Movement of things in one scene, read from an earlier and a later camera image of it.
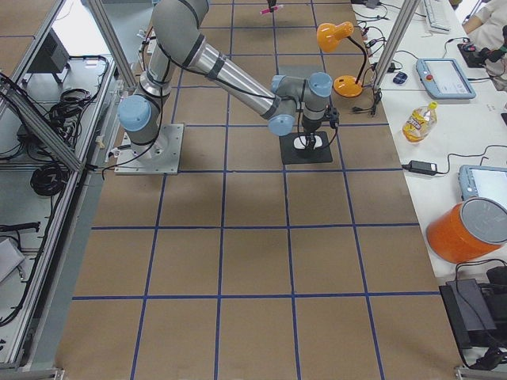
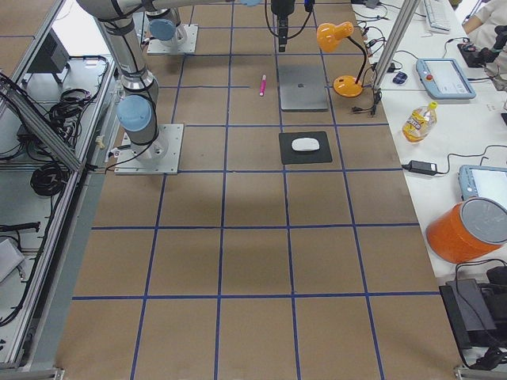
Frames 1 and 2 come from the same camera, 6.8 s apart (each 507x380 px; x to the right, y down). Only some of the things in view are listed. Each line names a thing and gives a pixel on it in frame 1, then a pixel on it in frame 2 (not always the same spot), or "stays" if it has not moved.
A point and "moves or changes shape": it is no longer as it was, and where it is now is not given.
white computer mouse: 301,142 stays
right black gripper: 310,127 to 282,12
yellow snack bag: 420,123 stays
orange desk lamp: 329,36 stays
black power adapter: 426,168 stays
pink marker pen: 268,10 moves or changes shape
